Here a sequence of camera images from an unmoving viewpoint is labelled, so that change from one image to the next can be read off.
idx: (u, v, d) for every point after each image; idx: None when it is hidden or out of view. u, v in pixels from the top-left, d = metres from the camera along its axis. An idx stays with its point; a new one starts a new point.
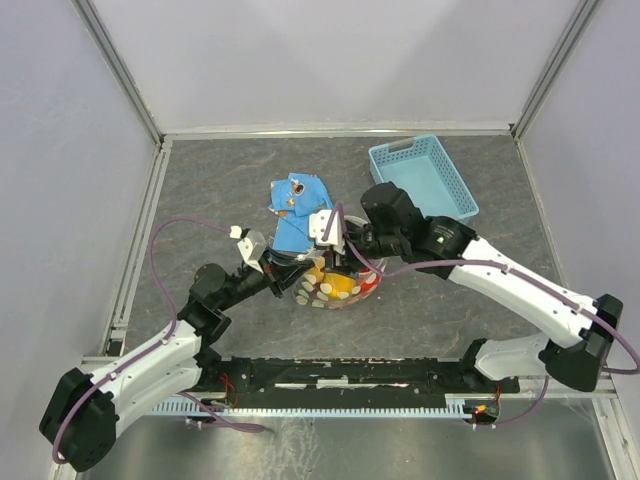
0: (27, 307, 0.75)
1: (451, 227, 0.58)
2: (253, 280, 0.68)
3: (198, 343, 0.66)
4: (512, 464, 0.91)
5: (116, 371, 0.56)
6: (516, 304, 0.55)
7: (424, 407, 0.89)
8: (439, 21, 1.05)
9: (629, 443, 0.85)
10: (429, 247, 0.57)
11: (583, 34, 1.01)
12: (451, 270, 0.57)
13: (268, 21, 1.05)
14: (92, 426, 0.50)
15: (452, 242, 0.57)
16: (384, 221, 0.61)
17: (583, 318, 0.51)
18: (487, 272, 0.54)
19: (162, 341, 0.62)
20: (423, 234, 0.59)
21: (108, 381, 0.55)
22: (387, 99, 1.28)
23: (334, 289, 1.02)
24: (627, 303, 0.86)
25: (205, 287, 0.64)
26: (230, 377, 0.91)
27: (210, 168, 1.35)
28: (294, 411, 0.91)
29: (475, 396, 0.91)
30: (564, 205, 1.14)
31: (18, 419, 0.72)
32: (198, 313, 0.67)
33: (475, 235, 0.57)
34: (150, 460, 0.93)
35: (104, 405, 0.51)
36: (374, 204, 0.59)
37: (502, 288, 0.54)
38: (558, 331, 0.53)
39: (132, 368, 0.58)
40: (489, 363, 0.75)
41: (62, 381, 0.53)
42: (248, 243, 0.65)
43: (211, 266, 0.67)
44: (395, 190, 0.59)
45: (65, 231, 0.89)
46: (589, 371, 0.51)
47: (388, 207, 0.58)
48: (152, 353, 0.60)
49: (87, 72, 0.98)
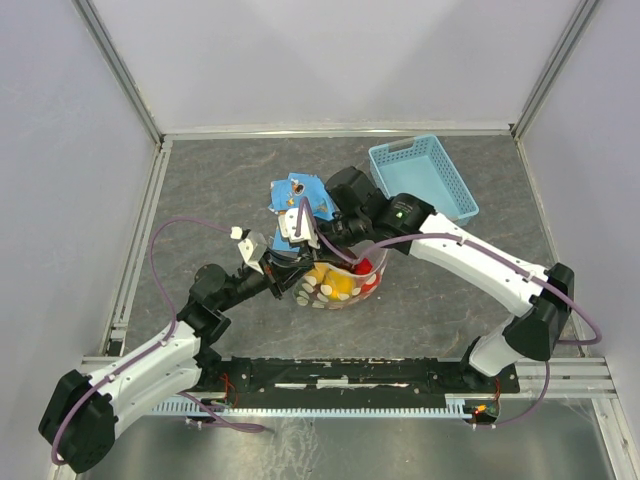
0: (26, 306, 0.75)
1: (411, 204, 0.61)
2: (253, 281, 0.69)
3: (198, 344, 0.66)
4: (512, 464, 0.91)
5: (115, 372, 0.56)
6: (472, 275, 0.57)
7: (424, 407, 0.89)
8: (440, 20, 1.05)
9: (629, 443, 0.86)
10: (389, 223, 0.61)
11: (583, 34, 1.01)
12: (411, 244, 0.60)
13: (267, 21, 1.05)
14: (90, 428, 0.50)
15: (411, 217, 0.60)
16: (346, 204, 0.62)
17: (533, 285, 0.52)
18: (442, 244, 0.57)
19: (160, 343, 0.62)
20: (385, 212, 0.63)
21: (106, 382, 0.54)
22: (386, 99, 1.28)
23: (334, 290, 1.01)
24: (628, 304, 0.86)
25: (205, 288, 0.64)
26: (230, 377, 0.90)
27: (210, 168, 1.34)
28: (294, 411, 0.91)
29: (476, 396, 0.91)
30: (564, 205, 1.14)
31: (18, 418, 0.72)
32: (197, 315, 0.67)
33: (434, 210, 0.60)
34: (150, 460, 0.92)
35: (102, 407, 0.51)
36: (333, 187, 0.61)
37: (457, 258, 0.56)
38: (512, 300, 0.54)
39: (131, 369, 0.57)
40: (481, 359, 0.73)
41: (61, 383, 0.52)
42: (247, 244, 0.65)
43: (211, 266, 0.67)
44: (355, 172, 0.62)
45: (65, 231, 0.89)
46: (542, 338, 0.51)
47: (345, 188, 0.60)
48: (151, 355, 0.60)
49: (86, 72, 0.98)
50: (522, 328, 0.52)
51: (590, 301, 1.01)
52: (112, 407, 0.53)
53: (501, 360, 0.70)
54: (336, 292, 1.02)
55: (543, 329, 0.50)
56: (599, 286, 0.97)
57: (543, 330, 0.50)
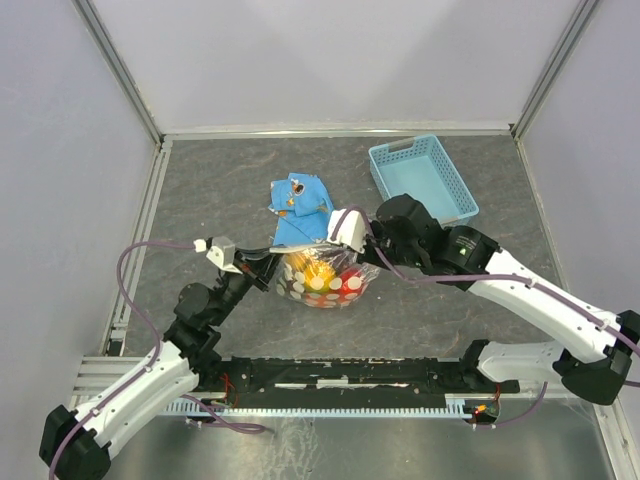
0: (26, 306, 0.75)
1: (473, 238, 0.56)
2: (235, 285, 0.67)
3: (185, 364, 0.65)
4: (512, 464, 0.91)
5: (99, 406, 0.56)
6: (537, 318, 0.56)
7: (424, 407, 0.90)
8: (440, 20, 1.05)
9: (629, 443, 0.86)
10: (450, 259, 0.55)
11: (583, 33, 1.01)
12: (473, 283, 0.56)
13: (267, 20, 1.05)
14: (79, 463, 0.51)
15: (474, 254, 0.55)
16: (399, 235, 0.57)
17: (608, 336, 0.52)
18: (510, 286, 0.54)
19: (146, 368, 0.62)
20: (443, 245, 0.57)
21: (91, 417, 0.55)
22: (386, 100, 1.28)
23: (308, 277, 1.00)
24: (627, 304, 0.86)
25: (189, 308, 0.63)
26: (230, 378, 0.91)
27: (211, 168, 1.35)
28: (294, 411, 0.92)
29: (476, 396, 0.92)
30: (563, 205, 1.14)
31: (19, 418, 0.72)
32: (185, 332, 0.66)
33: (498, 247, 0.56)
34: (150, 460, 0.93)
35: (88, 443, 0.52)
36: (389, 216, 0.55)
37: (526, 302, 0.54)
38: (581, 347, 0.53)
39: (117, 400, 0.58)
40: (491, 365, 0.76)
41: (49, 417, 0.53)
42: (218, 250, 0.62)
43: (195, 285, 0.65)
44: (411, 201, 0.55)
45: (66, 231, 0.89)
46: (609, 388, 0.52)
47: (403, 220, 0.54)
48: (136, 381, 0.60)
49: (86, 72, 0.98)
50: (590, 376, 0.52)
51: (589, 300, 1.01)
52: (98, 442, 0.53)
53: (522, 375, 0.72)
54: (310, 279, 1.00)
55: (616, 380, 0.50)
56: (599, 286, 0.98)
57: (615, 381, 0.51)
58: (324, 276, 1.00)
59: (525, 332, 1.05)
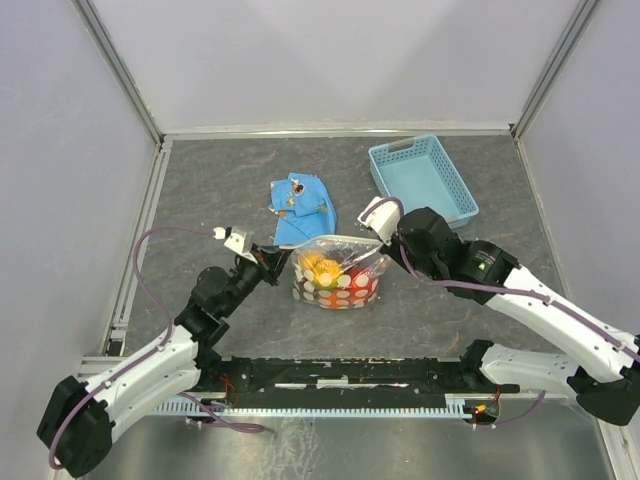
0: (26, 307, 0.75)
1: (492, 253, 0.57)
2: (249, 276, 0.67)
3: (195, 349, 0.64)
4: (511, 463, 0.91)
5: (111, 378, 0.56)
6: (553, 335, 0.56)
7: (424, 407, 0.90)
8: (440, 21, 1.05)
9: (628, 443, 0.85)
10: (469, 272, 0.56)
11: (583, 33, 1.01)
12: (491, 297, 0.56)
13: (267, 21, 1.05)
14: (86, 435, 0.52)
15: (492, 269, 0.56)
16: (419, 247, 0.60)
17: (624, 356, 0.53)
18: (528, 302, 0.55)
19: (158, 348, 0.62)
20: (461, 258, 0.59)
21: (102, 389, 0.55)
22: (386, 100, 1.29)
23: (317, 274, 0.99)
24: (628, 305, 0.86)
25: (207, 289, 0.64)
26: (230, 378, 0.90)
27: (211, 168, 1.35)
28: (293, 411, 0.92)
29: (476, 396, 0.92)
30: (564, 205, 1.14)
31: (17, 418, 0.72)
32: (195, 318, 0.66)
33: (517, 263, 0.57)
34: (150, 460, 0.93)
35: (97, 414, 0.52)
36: (409, 229, 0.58)
37: (543, 319, 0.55)
38: (597, 367, 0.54)
39: (128, 374, 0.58)
40: (494, 366, 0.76)
41: (60, 388, 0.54)
42: (239, 236, 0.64)
43: (214, 269, 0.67)
44: (432, 216, 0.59)
45: (66, 231, 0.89)
46: (624, 406, 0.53)
47: (424, 232, 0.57)
48: (146, 361, 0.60)
49: (87, 73, 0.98)
50: (604, 396, 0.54)
51: (590, 300, 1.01)
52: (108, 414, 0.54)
53: (522, 382, 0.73)
54: (319, 276, 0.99)
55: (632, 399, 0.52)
56: (599, 286, 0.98)
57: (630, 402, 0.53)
58: (333, 273, 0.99)
59: (525, 332, 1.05)
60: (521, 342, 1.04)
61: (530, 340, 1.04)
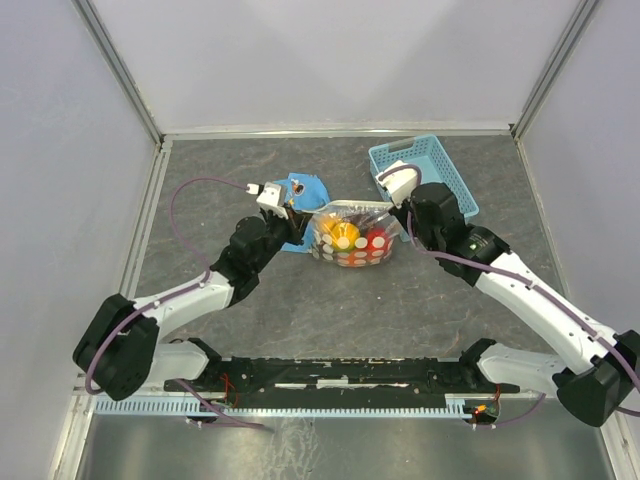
0: (27, 307, 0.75)
1: (487, 238, 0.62)
2: (279, 232, 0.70)
3: (231, 293, 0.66)
4: (513, 464, 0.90)
5: (160, 300, 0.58)
6: (534, 320, 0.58)
7: (424, 407, 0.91)
8: (439, 21, 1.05)
9: (629, 444, 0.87)
10: (462, 251, 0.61)
11: (583, 33, 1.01)
12: (478, 277, 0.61)
13: (266, 20, 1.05)
14: (135, 347, 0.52)
15: (484, 251, 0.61)
16: (426, 218, 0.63)
17: (599, 346, 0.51)
18: (510, 283, 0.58)
19: (199, 284, 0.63)
20: (458, 238, 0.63)
21: (152, 307, 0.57)
22: (386, 100, 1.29)
23: (335, 239, 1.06)
24: (628, 305, 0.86)
25: (246, 237, 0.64)
26: (230, 378, 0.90)
27: (211, 168, 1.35)
28: (294, 411, 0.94)
29: (476, 396, 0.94)
30: (564, 205, 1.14)
31: (16, 418, 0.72)
32: (230, 269, 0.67)
33: (508, 250, 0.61)
34: (149, 460, 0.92)
35: (148, 328, 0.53)
36: (421, 199, 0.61)
37: (523, 301, 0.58)
38: (573, 355, 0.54)
39: (175, 300, 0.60)
40: (492, 362, 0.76)
41: (107, 303, 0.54)
42: (273, 189, 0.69)
43: (251, 220, 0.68)
44: (446, 192, 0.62)
45: (65, 230, 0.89)
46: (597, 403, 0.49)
47: (434, 206, 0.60)
48: (190, 293, 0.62)
49: (87, 72, 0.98)
50: (576, 387, 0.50)
51: (590, 300, 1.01)
52: (157, 329, 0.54)
53: (518, 381, 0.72)
54: (337, 241, 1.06)
55: (600, 392, 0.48)
56: (599, 286, 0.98)
57: (600, 395, 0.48)
58: (351, 238, 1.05)
59: (524, 332, 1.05)
60: (521, 342, 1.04)
61: (530, 340, 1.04)
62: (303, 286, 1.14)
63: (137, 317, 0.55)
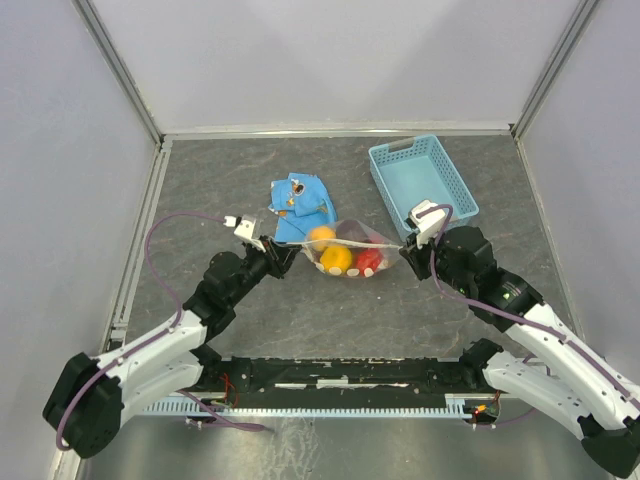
0: (27, 307, 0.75)
1: (519, 285, 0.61)
2: (257, 267, 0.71)
3: (203, 334, 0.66)
4: (513, 465, 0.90)
5: (123, 356, 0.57)
6: (562, 373, 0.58)
7: (423, 407, 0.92)
8: (440, 21, 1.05)
9: None
10: (494, 299, 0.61)
11: (583, 33, 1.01)
12: (510, 327, 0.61)
13: (267, 20, 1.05)
14: (99, 409, 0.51)
15: (516, 300, 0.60)
16: (459, 265, 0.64)
17: (631, 407, 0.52)
18: (543, 337, 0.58)
19: (168, 329, 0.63)
20: (491, 286, 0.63)
21: (114, 366, 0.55)
22: (386, 100, 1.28)
23: (326, 266, 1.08)
24: (628, 306, 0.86)
25: (220, 274, 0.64)
26: (230, 378, 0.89)
27: (211, 168, 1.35)
28: (294, 410, 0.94)
29: (475, 396, 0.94)
30: (564, 205, 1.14)
31: (17, 417, 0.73)
32: (203, 305, 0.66)
33: (541, 300, 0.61)
34: (149, 459, 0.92)
35: (110, 389, 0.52)
36: (457, 246, 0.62)
37: (555, 355, 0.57)
38: (602, 413, 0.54)
39: (142, 353, 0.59)
40: (500, 375, 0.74)
41: (69, 366, 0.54)
42: (249, 222, 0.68)
43: (226, 255, 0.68)
44: (481, 239, 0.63)
45: (66, 230, 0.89)
46: (627, 458, 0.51)
47: (469, 252, 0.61)
48: (158, 341, 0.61)
49: (87, 73, 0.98)
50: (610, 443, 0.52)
51: (591, 300, 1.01)
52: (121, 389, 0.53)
53: (525, 398, 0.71)
54: (327, 267, 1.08)
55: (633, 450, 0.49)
56: (599, 287, 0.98)
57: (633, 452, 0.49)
58: (340, 267, 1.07)
59: None
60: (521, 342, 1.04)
61: None
62: (303, 286, 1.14)
63: (100, 378, 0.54)
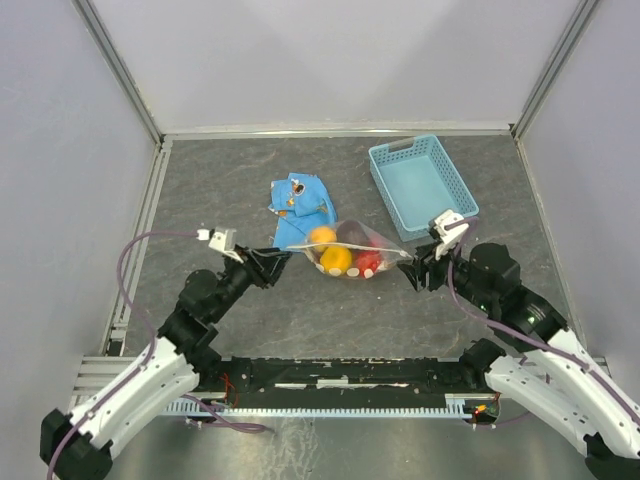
0: (27, 307, 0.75)
1: (542, 306, 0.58)
2: (239, 279, 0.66)
3: (181, 360, 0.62)
4: (513, 465, 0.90)
5: (94, 408, 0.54)
6: (579, 398, 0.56)
7: (423, 407, 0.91)
8: (439, 21, 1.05)
9: None
10: (517, 322, 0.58)
11: (583, 34, 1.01)
12: (530, 349, 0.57)
13: (267, 20, 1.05)
14: (78, 466, 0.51)
15: (541, 324, 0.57)
16: (483, 284, 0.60)
17: None
18: (566, 365, 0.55)
19: (141, 367, 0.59)
20: (514, 307, 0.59)
21: (86, 420, 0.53)
22: (386, 100, 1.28)
23: (326, 266, 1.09)
24: (628, 306, 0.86)
25: (195, 294, 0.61)
26: (230, 378, 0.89)
27: (210, 168, 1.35)
28: (294, 411, 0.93)
29: (476, 396, 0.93)
30: (563, 205, 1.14)
31: (16, 418, 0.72)
32: (180, 326, 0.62)
33: (565, 326, 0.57)
34: (149, 460, 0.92)
35: (86, 446, 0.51)
36: (483, 266, 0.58)
37: (575, 384, 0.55)
38: (615, 441, 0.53)
39: (114, 399, 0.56)
40: (501, 382, 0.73)
41: (44, 422, 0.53)
42: (221, 234, 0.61)
43: (202, 272, 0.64)
44: (509, 259, 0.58)
45: (65, 230, 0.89)
46: None
47: (496, 274, 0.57)
48: (132, 382, 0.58)
49: (87, 73, 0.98)
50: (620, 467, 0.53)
51: (591, 301, 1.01)
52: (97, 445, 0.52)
53: (526, 407, 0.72)
54: (327, 268, 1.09)
55: None
56: (600, 287, 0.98)
57: None
58: (341, 268, 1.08)
59: None
60: None
61: None
62: (303, 287, 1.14)
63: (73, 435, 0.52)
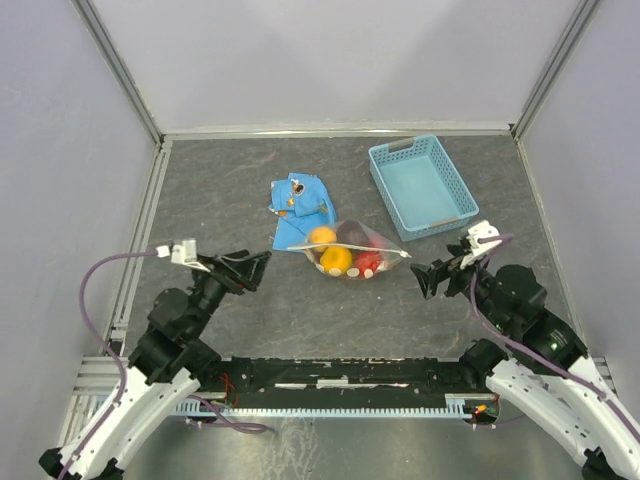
0: (26, 307, 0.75)
1: (564, 332, 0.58)
2: (212, 293, 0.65)
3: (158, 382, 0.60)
4: (513, 465, 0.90)
5: (77, 450, 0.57)
6: (591, 423, 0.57)
7: (423, 407, 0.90)
8: (439, 21, 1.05)
9: None
10: (538, 346, 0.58)
11: (583, 34, 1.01)
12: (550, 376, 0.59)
13: (267, 20, 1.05)
14: None
15: (563, 350, 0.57)
16: (505, 307, 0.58)
17: None
18: (583, 393, 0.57)
19: (115, 403, 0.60)
20: (536, 330, 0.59)
21: (73, 462, 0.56)
22: (386, 100, 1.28)
23: (327, 266, 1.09)
24: (628, 306, 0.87)
25: (164, 314, 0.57)
26: (230, 377, 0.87)
27: (210, 168, 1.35)
28: (294, 410, 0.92)
29: (476, 396, 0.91)
30: (563, 205, 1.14)
31: (16, 418, 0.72)
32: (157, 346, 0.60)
33: (585, 352, 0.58)
34: (149, 460, 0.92)
35: None
36: (511, 290, 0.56)
37: (591, 410, 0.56)
38: (623, 465, 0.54)
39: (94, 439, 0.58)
40: (502, 385, 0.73)
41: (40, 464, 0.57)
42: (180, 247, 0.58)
43: (173, 291, 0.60)
44: (537, 285, 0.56)
45: (65, 230, 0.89)
46: None
47: (524, 300, 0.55)
48: (108, 419, 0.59)
49: (87, 73, 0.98)
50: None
51: (591, 301, 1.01)
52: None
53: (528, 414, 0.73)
54: (327, 268, 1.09)
55: None
56: (599, 287, 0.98)
57: None
58: (341, 268, 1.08)
59: None
60: None
61: None
62: (303, 287, 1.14)
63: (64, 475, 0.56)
